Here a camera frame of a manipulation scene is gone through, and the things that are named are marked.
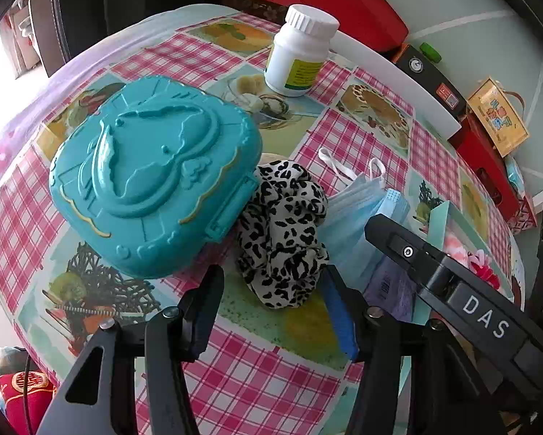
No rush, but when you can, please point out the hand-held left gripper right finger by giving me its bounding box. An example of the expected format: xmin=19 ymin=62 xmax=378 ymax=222
xmin=319 ymin=265 xmax=508 ymax=435

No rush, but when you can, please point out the leopard print scrunchie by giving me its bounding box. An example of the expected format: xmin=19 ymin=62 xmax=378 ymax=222
xmin=234 ymin=159 xmax=331 ymax=311

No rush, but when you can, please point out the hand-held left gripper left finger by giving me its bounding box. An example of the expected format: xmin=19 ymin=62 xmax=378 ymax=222
xmin=36 ymin=264 xmax=225 ymax=435

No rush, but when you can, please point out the red bow hair clip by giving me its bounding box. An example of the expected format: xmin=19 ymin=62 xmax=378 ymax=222
xmin=467 ymin=253 xmax=501 ymax=289

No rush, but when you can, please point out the yellow printed gift bag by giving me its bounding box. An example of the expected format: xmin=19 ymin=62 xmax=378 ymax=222
xmin=467 ymin=77 xmax=530 ymax=158

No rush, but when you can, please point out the white board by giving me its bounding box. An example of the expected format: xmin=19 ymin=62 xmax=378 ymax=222
xmin=328 ymin=32 xmax=462 ymax=140

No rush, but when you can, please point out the teal paper box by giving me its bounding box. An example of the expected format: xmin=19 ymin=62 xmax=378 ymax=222
xmin=407 ymin=200 xmax=515 ymax=327

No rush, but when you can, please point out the red cushion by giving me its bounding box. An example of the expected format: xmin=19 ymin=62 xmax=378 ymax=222
xmin=0 ymin=368 xmax=58 ymax=435

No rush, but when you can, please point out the red gift bag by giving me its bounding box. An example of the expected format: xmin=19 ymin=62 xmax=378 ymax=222
xmin=271 ymin=0 xmax=410 ymax=54

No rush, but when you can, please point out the light blue packet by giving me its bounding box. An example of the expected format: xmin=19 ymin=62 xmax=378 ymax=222
xmin=504 ymin=156 xmax=526 ymax=199

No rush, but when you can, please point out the brown patterned box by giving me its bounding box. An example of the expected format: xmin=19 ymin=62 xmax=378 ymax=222
xmin=219 ymin=0 xmax=291 ymax=26

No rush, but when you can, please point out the black cabinet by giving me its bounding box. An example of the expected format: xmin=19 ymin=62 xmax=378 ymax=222
xmin=49 ymin=0 xmax=237 ymax=66

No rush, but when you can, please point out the purple packet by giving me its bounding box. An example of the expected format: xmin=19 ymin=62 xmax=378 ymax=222
xmin=366 ymin=258 xmax=420 ymax=323

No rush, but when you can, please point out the blue face mask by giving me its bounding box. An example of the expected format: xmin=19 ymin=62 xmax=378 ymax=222
xmin=318 ymin=147 xmax=411 ymax=291

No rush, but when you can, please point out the teal plastic heart case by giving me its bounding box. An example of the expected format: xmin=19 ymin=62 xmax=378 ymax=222
xmin=49 ymin=76 xmax=263 ymax=280

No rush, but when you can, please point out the red cardboard box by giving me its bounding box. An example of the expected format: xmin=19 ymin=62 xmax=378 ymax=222
xmin=449 ymin=113 xmax=538 ymax=235

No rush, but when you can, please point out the black box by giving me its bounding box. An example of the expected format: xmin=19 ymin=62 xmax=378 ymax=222
xmin=393 ymin=43 xmax=468 ymax=117

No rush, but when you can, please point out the green capped bottle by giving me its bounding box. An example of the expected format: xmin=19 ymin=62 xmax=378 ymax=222
xmin=417 ymin=42 xmax=443 ymax=63

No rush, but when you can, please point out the white plastic bottle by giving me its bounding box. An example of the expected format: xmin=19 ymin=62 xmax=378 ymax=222
xmin=264 ymin=4 xmax=340 ymax=97

